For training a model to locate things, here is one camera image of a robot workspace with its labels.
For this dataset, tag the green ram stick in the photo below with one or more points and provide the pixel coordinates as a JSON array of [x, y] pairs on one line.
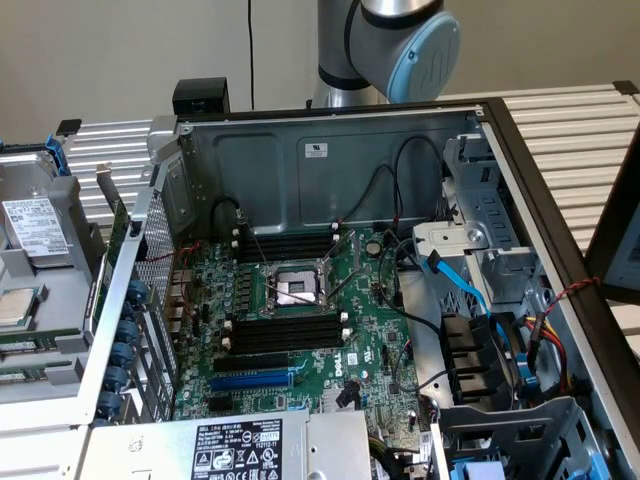
[[25, 342], [20, 374]]

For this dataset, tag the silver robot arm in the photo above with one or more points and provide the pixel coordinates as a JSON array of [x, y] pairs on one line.
[[350, 40]]

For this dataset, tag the ram slot white latches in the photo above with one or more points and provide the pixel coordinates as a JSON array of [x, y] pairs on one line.
[[287, 348], [292, 231], [292, 244], [287, 331]]

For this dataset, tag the metal socket cover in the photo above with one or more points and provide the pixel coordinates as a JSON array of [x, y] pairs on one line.
[[356, 250]]

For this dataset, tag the coin battery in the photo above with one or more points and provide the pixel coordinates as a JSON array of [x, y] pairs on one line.
[[373, 247]]

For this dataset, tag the cpu socket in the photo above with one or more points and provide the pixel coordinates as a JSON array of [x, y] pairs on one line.
[[295, 290]]

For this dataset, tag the thin metal locking lever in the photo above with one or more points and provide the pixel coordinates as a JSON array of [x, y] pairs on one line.
[[254, 238]]

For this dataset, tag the open metal pc case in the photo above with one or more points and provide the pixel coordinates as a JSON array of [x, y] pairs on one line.
[[350, 165]]

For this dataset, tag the green motherboard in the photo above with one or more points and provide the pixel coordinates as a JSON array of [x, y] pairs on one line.
[[370, 320]]

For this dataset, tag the long black expansion slot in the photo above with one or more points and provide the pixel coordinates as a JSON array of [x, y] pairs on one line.
[[250, 364]]

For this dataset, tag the blue expansion slot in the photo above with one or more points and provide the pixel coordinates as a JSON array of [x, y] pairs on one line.
[[250, 382]]

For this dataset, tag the silver finned heatsink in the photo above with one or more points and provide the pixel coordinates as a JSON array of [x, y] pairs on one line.
[[330, 400]]

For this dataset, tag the metal disk bay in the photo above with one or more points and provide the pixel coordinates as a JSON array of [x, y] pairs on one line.
[[500, 210]]

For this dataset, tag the black plastic fan shroud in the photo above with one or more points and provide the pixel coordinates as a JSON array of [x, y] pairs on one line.
[[470, 350]]

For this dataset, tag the black box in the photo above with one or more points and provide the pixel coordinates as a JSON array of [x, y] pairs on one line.
[[200, 92]]

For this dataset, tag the blue plastic retainer knob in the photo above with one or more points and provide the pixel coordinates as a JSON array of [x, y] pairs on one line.
[[116, 379], [136, 292], [121, 355], [109, 404], [129, 331]]

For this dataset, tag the green graphics card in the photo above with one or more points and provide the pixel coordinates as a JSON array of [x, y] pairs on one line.
[[119, 225]]

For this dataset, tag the blue plastic clip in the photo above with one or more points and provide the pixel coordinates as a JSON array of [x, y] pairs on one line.
[[527, 375]]

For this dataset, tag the grey power supply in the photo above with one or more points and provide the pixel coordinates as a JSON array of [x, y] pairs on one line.
[[150, 450]]

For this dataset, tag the grey metal drive cage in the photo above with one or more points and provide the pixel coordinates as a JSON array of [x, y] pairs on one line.
[[530, 415]]

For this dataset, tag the black table clamp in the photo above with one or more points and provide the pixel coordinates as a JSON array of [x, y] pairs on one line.
[[626, 87], [69, 126]]

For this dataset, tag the blue disk carrier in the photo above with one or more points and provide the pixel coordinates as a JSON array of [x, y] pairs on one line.
[[56, 150]]

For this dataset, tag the black framed monitor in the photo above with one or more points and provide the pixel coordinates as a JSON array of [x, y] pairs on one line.
[[605, 240]]

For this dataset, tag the silver hard disk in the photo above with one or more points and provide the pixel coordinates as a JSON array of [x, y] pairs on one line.
[[30, 220]]

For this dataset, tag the silver cpu chip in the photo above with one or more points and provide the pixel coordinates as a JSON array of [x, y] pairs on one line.
[[15, 305]]

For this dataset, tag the silver metal bracket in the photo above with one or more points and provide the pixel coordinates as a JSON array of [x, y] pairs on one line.
[[445, 235]]

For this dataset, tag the blue plastic drive rail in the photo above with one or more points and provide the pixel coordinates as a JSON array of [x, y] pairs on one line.
[[475, 472]]

